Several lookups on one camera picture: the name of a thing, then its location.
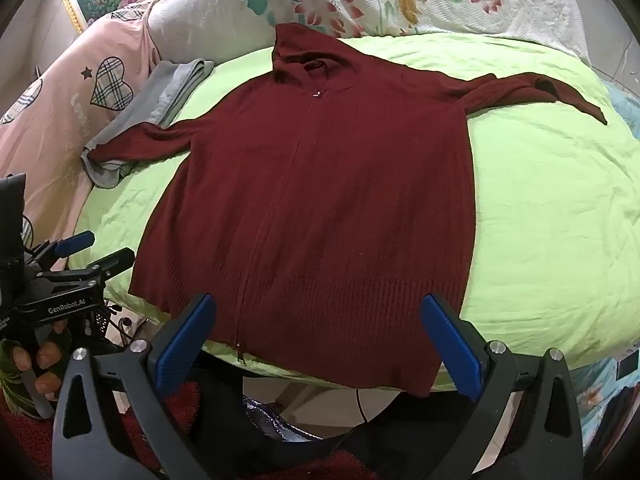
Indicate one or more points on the light green bed sheet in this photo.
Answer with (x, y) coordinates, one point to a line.
(540, 235)

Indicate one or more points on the person's left hand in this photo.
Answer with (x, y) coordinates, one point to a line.
(42, 360)

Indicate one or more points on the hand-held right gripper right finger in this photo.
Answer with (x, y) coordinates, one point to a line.
(450, 345)

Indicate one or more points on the pink heart-print pillow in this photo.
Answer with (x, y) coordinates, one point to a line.
(50, 125)

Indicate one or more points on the shiny blue bag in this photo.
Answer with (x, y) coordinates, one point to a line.
(270, 417)

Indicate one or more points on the grey garment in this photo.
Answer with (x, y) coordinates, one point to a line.
(150, 105)

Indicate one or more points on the dark red knit hooded sweater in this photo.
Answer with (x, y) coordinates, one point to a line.
(320, 210)

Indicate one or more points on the floral bed skirt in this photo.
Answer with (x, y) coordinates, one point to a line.
(595, 395)

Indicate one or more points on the dark cloth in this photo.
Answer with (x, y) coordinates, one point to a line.
(225, 410)

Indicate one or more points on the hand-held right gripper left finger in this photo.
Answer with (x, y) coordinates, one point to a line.
(185, 340)

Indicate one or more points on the white floral quilt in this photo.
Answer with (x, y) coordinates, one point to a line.
(450, 10)

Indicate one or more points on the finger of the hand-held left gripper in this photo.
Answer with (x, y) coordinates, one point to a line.
(115, 261)
(75, 244)

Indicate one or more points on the red carpet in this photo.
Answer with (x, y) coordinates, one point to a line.
(25, 440)

